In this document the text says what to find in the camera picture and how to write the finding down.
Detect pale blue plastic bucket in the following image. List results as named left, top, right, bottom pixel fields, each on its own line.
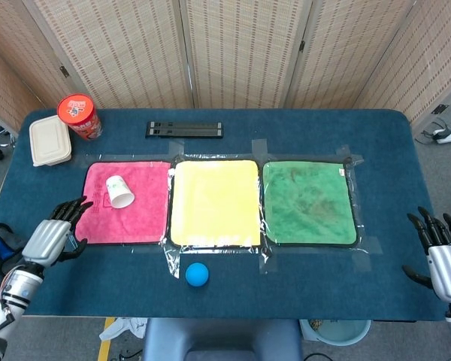
left=299, top=319, right=373, bottom=347

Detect black blue bag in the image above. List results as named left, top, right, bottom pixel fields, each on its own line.
left=0, top=222, right=26, bottom=302

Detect beige lidded lunch box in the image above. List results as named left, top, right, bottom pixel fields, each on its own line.
left=29, top=114, right=73, bottom=168

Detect black flat bar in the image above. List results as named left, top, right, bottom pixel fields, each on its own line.
left=147, top=120, right=224, bottom=130
left=145, top=128, right=225, bottom=139

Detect woven folding screen panel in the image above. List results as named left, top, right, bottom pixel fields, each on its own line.
left=178, top=0, right=317, bottom=110
left=0, top=0, right=76, bottom=132
left=284, top=0, right=425, bottom=110
left=355, top=0, right=451, bottom=127
left=22, top=0, right=195, bottom=110

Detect yellow towel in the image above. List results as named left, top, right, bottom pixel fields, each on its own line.
left=169, top=159, right=264, bottom=249

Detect clear tape strip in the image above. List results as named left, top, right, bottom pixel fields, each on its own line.
left=335, top=145, right=365, bottom=167
left=250, top=138, right=271, bottom=156
left=258, top=247, right=280, bottom=275
left=162, top=246, right=182, bottom=280

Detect pink towel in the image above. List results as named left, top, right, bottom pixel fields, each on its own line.
left=74, top=160, right=172, bottom=245

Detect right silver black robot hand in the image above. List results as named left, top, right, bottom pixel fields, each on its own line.
left=401, top=205, right=451, bottom=306

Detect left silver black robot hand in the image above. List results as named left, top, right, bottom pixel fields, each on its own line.
left=21, top=196, right=95, bottom=268

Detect red lidded snack canister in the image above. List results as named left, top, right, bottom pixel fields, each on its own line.
left=56, top=93, right=104, bottom=142

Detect white crumpled cloth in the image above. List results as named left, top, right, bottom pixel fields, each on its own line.
left=98, top=317, right=149, bottom=342

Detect blue ball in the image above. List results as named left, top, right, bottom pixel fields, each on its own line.
left=185, top=262, right=210, bottom=289

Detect white paper cup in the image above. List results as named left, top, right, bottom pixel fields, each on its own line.
left=105, top=174, right=136, bottom=211

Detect green towel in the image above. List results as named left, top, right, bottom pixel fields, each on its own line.
left=261, top=160, right=359, bottom=248

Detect blue felt table cover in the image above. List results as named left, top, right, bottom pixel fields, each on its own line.
left=0, top=108, right=450, bottom=323

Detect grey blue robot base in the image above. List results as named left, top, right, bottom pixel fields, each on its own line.
left=141, top=318, right=304, bottom=361

